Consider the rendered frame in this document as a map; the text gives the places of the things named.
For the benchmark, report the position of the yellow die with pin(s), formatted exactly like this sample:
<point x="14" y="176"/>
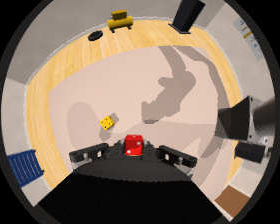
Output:
<point x="107" y="122"/>

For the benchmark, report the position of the red die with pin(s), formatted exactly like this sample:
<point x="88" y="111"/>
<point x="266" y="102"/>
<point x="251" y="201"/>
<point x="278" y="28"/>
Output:
<point x="133" y="145"/>

